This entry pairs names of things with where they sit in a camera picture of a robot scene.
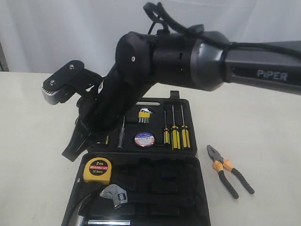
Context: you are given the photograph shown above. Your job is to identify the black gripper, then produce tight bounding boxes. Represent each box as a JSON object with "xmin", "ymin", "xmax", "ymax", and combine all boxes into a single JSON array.
[{"xmin": 61, "ymin": 68, "xmax": 153, "ymax": 162}]

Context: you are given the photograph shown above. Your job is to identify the yellow tape measure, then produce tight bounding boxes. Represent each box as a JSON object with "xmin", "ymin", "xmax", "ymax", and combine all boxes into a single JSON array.
[{"xmin": 83, "ymin": 157, "xmax": 112, "ymax": 185}]

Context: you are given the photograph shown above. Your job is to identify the black electrical tape roll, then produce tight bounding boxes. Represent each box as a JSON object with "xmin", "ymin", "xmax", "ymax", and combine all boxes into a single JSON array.
[{"xmin": 134, "ymin": 132, "xmax": 155, "ymax": 147}]

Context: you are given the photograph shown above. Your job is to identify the black plastic tool case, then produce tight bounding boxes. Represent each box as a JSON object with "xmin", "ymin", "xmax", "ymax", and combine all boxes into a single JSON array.
[{"xmin": 62, "ymin": 91, "xmax": 211, "ymax": 226}]

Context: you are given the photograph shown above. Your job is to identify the orange black combination pliers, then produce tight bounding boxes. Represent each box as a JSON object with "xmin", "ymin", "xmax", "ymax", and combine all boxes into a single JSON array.
[{"xmin": 206, "ymin": 145, "xmax": 255, "ymax": 199}]

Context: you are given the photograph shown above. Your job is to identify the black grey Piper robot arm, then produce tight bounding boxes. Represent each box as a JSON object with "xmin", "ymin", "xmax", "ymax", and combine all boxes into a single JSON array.
[{"xmin": 63, "ymin": 32, "xmax": 301, "ymax": 161}]

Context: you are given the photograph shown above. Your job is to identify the yellow hex key set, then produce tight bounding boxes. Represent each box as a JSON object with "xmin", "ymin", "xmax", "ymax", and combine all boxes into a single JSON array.
[{"xmin": 138, "ymin": 108, "xmax": 152, "ymax": 123}]

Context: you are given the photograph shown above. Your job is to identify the steel claw hammer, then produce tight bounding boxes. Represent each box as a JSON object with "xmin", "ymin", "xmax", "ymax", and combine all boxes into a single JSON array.
[{"xmin": 67, "ymin": 194, "xmax": 130, "ymax": 226}]

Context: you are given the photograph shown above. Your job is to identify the small yellow black screwdriver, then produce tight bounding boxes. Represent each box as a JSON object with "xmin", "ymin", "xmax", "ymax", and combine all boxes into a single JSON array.
[{"xmin": 163, "ymin": 111, "xmax": 170, "ymax": 145}]

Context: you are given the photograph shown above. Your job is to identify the middle yellow black screwdriver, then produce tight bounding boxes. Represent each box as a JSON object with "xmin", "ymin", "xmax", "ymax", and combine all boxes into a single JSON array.
[{"xmin": 171, "ymin": 105, "xmax": 181, "ymax": 149}]

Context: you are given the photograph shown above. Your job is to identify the right yellow black screwdriver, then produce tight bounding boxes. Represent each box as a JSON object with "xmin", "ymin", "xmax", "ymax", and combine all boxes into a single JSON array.
[{"xmin": 181, "ymin": 106, "xmax": 190, "ymax": 149}]

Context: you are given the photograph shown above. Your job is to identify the white backdrop curtain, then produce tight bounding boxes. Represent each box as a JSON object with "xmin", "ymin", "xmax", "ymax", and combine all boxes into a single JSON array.
[{"xmin": 0, "ymin": 0, "xmax": 301, "ymax": 87}]

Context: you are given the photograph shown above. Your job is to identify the clear handle tester screwdriver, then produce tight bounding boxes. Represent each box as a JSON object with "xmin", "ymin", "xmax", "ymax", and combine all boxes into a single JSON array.
[{"xmin": 117, "ymin": 116, "xmax": 125, "ymax": 148}]

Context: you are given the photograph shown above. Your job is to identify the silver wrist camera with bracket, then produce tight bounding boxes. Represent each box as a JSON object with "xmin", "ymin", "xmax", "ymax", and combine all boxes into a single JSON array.
[{"xmin": 42, "ymin": 60, "xmax": 103, "ymax": 105}]

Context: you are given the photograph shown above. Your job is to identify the adjustable wrench black handle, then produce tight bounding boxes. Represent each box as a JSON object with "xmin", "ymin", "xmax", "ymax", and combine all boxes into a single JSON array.
[{"xmin": 99, "ymin": 184, "xmax": 195, "ymax": 209}]

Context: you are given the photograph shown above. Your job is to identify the black metal tripod frame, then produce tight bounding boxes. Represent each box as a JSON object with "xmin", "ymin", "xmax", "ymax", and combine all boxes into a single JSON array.
[{"xmin": 0, "ymin": 43, "xmax": 9, "ymax": 72}]

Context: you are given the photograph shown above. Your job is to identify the black braided cable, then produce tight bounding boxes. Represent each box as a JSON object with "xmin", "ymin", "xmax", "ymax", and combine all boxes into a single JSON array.
[{"xmin": 143, "ymin": 1, "xmax": 301, "ymax": 57}]

